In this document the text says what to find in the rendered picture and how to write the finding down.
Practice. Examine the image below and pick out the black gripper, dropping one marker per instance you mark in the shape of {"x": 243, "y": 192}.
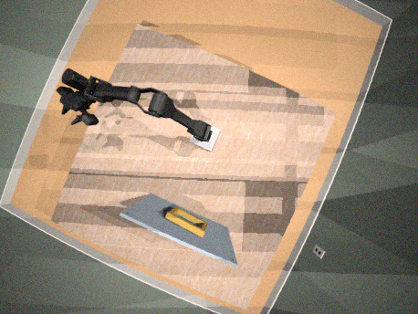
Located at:
{"x": 87, "y": 118}

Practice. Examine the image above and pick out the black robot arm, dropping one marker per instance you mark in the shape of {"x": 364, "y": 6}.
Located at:
{"x": 161, "y": 104}

